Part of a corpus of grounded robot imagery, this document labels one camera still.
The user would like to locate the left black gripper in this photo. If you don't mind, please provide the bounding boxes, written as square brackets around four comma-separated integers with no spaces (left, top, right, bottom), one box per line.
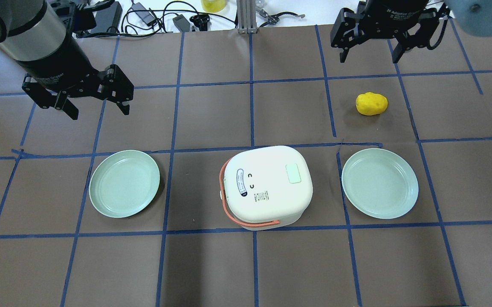
[0,2,134,120]

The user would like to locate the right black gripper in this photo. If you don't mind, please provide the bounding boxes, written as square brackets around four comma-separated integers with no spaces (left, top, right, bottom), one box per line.
[330,0,449,64]

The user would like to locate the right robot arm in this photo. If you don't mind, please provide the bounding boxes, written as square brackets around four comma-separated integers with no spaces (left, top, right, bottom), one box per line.
[330,0,492,64]

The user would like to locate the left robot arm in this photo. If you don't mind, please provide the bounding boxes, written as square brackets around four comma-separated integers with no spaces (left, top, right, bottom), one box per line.
[0,0,134,120]

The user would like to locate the white rice cooker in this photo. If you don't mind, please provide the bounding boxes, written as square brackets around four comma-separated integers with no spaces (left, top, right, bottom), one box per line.
[219,145,313,231]

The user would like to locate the black flat device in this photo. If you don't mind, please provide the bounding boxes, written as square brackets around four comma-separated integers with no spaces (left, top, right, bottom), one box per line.
[91,2,122,34]

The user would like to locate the yellow potato toy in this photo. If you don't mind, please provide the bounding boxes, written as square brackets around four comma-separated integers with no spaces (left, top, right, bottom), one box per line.
[355,92,389,116]

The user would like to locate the left light green plate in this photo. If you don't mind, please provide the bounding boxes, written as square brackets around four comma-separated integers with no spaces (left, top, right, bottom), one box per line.
[88,150,161,218]

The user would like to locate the light green plate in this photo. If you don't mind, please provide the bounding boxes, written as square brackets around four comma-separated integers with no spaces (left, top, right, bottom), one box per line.
[88,150,161,218]
[342,148,419,220]

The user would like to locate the black power adapter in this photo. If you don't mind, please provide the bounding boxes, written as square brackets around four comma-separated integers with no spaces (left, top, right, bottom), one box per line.
[172,14,191,32]

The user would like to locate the yellow cup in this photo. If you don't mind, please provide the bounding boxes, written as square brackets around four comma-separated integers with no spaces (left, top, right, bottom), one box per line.
[200,0,227,13]

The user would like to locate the right light green plate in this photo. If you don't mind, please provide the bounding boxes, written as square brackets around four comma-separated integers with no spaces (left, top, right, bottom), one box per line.
[342,148,419,220]

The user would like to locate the brown table mat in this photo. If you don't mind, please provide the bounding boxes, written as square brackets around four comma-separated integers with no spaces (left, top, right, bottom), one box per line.
[0,19,492,307]

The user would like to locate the black cables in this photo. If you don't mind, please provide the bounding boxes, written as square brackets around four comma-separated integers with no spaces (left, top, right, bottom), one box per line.
[75,0,238,39]

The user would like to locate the aluminium frame post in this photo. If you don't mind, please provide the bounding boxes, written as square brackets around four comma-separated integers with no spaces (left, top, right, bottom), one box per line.
[236,0,258,34]

